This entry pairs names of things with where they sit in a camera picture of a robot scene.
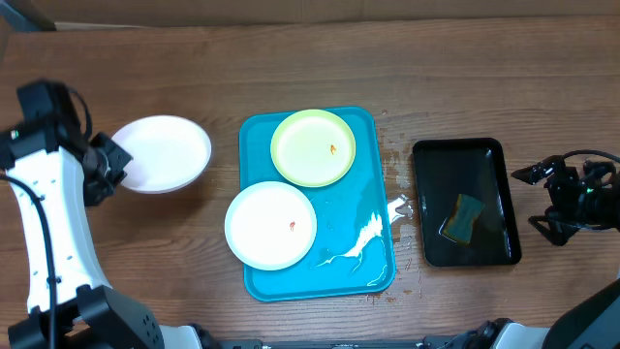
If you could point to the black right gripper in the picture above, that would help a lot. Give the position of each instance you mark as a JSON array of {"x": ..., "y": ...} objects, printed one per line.
[{"x": 565, "y": 176}]

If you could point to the white plate with stain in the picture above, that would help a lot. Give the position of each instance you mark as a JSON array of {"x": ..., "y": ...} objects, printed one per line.
[{"x": 270, "y": 226}]

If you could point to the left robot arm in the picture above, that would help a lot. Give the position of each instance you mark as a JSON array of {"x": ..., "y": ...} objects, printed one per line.
[{"x": 58, "y": 168}]

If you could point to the teal plastic tray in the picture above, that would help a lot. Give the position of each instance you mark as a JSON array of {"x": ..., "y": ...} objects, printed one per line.
[{"x": 353, "y": 251}]

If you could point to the black rectangular tray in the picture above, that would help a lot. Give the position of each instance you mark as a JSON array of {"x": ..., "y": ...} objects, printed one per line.
[{"x": 474, "y": 167}]

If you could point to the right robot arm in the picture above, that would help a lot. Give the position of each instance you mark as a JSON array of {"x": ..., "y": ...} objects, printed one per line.
[{"x": 592, "y": 324}]

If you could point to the yellow-green plate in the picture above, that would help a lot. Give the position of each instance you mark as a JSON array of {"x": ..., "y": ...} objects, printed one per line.
[{"x": 313, "y": 148}]

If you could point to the pale pink plate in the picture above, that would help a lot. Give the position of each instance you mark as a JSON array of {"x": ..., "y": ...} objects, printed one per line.
[{"x": 168, "y": 153}]

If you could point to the green yellow sponge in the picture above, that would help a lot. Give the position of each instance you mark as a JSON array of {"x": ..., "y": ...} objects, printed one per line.
[{"x": 459, "y": 226}]

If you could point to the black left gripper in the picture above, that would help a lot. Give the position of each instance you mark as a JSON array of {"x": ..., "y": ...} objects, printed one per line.
[{"x": 121, "y": 158}]

